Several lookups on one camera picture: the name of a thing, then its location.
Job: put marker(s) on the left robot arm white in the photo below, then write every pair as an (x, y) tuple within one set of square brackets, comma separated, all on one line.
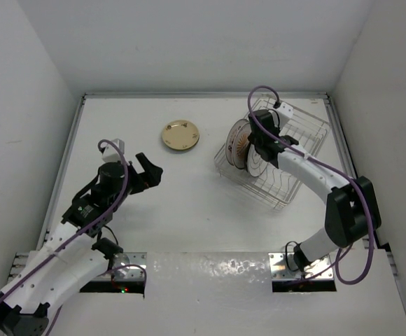
[(75, 253)]

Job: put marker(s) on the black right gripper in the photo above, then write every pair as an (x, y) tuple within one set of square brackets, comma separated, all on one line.
[(252, 138)]

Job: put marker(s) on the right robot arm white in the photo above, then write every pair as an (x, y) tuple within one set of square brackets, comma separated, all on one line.
[(351, 208)]

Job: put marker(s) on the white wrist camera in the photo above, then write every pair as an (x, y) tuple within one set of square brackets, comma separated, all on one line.
[(285, 113), (111, 150)]

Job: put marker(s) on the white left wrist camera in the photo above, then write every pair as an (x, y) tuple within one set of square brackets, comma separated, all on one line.
[(111, 150)]

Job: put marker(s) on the metal base plate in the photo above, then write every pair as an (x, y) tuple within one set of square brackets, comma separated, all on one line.
[(283, 268), (126, 267)]

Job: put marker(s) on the white plate orange sunburst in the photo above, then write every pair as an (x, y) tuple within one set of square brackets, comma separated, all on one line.
[(240, 146)]

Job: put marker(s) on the white plate red green text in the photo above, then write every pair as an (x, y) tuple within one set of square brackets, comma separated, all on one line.
[(231, 137)]

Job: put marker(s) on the white plate black rings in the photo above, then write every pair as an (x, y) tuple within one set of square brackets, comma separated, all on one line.
[(257, 166)]

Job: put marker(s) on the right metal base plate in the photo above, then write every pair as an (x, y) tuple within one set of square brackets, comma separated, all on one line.
[(283, 268)]

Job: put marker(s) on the clear wire dish rack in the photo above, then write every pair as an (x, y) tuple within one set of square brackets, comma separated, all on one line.
[(278, 186)]

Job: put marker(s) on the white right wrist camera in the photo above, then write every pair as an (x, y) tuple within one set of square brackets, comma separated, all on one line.
[(285, 113)]

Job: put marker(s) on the cream beige plate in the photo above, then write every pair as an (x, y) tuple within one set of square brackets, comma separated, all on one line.
[(180, 135)]

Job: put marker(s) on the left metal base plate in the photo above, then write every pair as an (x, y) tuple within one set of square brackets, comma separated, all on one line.
[(126, 267)]

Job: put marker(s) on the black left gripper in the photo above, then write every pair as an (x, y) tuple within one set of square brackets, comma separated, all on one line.
[(150, 177)]

